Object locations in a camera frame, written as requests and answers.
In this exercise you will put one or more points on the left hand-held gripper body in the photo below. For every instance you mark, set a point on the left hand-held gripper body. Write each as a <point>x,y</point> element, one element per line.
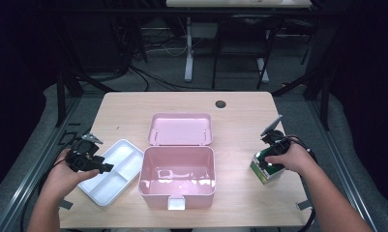
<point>83,154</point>

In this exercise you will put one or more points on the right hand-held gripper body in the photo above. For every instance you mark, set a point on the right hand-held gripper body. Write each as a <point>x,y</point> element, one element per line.
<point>277,143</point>

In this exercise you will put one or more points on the green and white carton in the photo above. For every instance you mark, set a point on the green and white carton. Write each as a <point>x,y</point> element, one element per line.
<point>269,175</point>

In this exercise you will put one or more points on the white divided tray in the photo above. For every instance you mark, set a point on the white divided tray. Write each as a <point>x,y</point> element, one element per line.
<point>114,172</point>

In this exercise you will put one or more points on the pink storage box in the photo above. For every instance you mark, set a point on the pink storage box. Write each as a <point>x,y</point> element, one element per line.
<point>177,161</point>

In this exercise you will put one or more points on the person's right hand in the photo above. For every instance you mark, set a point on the person's right hand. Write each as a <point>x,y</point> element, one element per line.
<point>293,159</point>

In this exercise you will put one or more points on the person's left hand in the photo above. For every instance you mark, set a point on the person's left hand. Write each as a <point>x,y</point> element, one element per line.
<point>59,180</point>

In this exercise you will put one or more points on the grey tape piece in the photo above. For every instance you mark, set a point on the grey tape piece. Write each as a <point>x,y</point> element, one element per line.
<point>66,204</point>
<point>304,205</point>

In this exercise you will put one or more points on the black metal stand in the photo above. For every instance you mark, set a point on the black metal stand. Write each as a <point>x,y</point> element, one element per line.
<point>325,96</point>
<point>62,90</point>

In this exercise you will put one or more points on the round black table grommet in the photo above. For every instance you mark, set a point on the round black table grommet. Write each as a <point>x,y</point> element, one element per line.
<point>220,104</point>

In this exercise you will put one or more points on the black chair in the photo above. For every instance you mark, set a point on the black chair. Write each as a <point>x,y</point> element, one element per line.
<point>243,38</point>

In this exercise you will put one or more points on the white desk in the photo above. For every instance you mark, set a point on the white desk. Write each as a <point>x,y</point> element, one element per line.
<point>189,48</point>

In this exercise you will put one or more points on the aluminium floor rail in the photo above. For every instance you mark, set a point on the aluminium floor rail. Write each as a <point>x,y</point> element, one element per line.
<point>343,167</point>
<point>30,174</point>

